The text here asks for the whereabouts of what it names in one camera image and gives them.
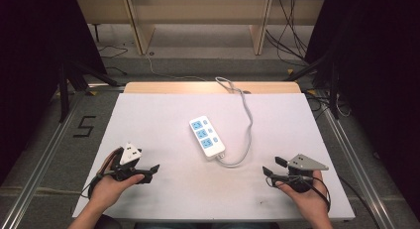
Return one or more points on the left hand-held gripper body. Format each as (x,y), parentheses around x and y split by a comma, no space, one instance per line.
(129,156)

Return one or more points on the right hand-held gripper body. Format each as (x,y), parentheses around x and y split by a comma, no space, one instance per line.
(302,171)

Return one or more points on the person's right hand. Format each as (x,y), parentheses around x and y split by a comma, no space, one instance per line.
(310,199)

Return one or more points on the person's left hand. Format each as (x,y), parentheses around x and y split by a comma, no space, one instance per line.
(110,189)

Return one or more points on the white table cover board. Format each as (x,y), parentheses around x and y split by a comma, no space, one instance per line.
(165,196)

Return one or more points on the white power strip blue sockets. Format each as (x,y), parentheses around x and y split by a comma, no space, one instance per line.
(207,136)

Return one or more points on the wooden table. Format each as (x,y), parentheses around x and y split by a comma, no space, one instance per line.
(185,87)

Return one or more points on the black metal stand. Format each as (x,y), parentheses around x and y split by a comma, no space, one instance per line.
(64,90)
(333,87)

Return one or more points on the black curtain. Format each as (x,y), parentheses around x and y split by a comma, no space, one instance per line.
(29,73)
(379,73)

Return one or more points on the light wooden desk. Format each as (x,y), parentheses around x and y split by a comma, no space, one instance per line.
(204,11)

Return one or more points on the aluminium floor rail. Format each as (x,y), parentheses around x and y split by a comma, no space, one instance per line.
(360,169)
(36,169)

